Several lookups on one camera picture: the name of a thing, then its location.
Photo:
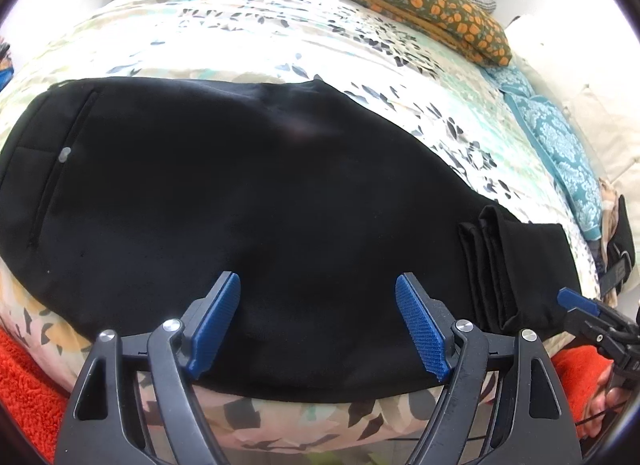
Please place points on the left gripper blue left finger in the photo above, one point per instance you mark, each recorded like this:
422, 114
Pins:
104, 422

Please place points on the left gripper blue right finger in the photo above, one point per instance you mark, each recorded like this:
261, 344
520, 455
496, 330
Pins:
531, 422

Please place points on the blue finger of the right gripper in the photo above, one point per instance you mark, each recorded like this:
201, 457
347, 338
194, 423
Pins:
569, 299

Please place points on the black pants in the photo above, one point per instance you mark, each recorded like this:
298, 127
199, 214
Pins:
123, 200

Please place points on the right hand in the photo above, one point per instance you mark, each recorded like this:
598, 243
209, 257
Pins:
604, 398

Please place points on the red fuzzy garment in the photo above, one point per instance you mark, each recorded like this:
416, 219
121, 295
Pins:
37, 405

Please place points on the black device on bed edge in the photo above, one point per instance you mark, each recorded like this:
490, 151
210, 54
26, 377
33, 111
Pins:
618, 253

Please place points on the teal patterned pillow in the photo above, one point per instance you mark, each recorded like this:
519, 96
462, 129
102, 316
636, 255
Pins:
558, 147

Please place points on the floral leaf bed sheet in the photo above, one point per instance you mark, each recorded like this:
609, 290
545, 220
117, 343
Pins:
403, 75

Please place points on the blue cloth pile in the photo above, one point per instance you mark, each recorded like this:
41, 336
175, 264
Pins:
6, 65

